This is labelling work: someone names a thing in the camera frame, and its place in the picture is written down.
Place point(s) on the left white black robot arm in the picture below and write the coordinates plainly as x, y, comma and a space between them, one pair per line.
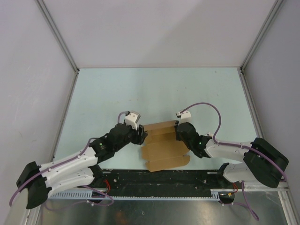
79, 169

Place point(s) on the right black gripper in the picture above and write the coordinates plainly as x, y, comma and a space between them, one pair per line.
178, 137

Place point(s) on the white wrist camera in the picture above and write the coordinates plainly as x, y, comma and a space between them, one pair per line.
184, 116
131, 119

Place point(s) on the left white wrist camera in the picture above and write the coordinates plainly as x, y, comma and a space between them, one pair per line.
131, 119

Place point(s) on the right aluminium frame post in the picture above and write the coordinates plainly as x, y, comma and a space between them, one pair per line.
276, 7

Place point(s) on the aluminium frame post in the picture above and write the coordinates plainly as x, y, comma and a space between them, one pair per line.
56, 33
276, 7

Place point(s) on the left aluminium frame post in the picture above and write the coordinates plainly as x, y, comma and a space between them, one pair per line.
56, 33

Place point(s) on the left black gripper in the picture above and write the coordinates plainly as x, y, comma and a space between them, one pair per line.
139, 138

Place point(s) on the grey slotted cable duct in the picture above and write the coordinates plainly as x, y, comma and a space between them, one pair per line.
87, 194

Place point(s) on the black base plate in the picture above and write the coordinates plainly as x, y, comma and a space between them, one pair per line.
209, 179

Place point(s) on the brown cardboard box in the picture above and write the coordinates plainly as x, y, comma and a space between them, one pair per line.
161, 150

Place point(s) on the aluminium rail beam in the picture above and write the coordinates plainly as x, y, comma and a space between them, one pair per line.
255, 185

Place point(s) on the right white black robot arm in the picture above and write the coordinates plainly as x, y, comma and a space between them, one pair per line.
257, 160

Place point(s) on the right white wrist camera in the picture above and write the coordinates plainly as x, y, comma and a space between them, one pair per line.
184, 116

